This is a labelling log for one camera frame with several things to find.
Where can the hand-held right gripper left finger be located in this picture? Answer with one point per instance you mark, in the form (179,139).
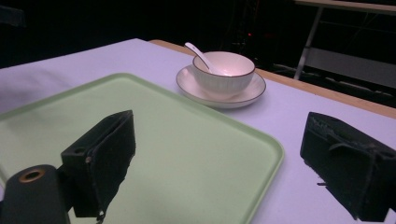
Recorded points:
(102,161)

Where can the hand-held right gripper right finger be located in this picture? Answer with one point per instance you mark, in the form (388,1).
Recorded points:
(348,168)

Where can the white saucer plate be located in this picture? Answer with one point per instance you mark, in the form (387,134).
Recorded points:
(249,93)

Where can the white ceramic spoon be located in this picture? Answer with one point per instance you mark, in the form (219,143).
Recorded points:
(199,56)

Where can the white ribbed bowl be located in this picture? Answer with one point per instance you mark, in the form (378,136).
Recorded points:
(227,74)

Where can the light green plastic tray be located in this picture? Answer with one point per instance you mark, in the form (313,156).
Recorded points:
(186,146)

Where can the metal-legged table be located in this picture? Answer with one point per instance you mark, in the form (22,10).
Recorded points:
(336,59)

